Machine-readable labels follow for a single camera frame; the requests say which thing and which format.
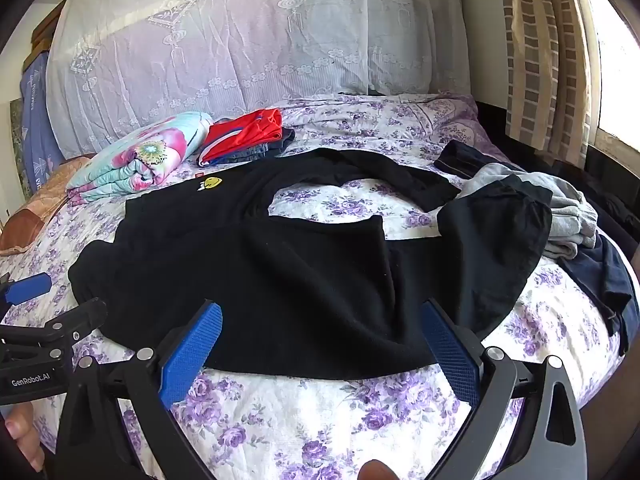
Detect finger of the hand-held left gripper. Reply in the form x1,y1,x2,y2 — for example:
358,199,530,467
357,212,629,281
0,298,109,356
0,272,51,318

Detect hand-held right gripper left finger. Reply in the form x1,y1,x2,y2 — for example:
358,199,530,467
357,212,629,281
55,300,223,480

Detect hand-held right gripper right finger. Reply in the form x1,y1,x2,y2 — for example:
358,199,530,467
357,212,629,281
420,299,588,480

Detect black pants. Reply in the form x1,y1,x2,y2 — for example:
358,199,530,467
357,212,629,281
67,147,553,381

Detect person's left hand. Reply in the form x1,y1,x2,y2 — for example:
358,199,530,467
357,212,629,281
0,402,46,472

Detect brown pillow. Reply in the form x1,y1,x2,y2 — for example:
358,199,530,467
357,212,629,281
0,155,96,257

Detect purple floral bedsheet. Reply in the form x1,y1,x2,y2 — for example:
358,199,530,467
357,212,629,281
0,92,632,480

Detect blue printed cloth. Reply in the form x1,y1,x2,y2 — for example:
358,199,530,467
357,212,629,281
20,52,66,193

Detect navy blue garment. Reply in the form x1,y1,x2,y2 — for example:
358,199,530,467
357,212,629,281
557,234,639,356

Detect folded floral quilt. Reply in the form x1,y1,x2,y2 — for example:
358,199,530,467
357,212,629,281
67,111,214,206

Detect grey garment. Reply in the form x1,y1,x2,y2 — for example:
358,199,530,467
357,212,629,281
460,165,599,261

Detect folded black garment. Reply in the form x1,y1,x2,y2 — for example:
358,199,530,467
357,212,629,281
434,140,507,179

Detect folded dark blue jeans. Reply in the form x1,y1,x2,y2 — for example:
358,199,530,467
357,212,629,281
200,127,303,167

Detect folded red garment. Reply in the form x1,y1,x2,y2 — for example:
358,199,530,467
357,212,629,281
197,108,283,166

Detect wooden headboard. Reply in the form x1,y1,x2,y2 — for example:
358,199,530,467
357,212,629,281
22,7,67,72

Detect checkered beige curtain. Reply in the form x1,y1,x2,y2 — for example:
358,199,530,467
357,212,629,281
500,0,607,171

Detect white lace cloth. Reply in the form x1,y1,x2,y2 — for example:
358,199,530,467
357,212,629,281
46,0,471,158

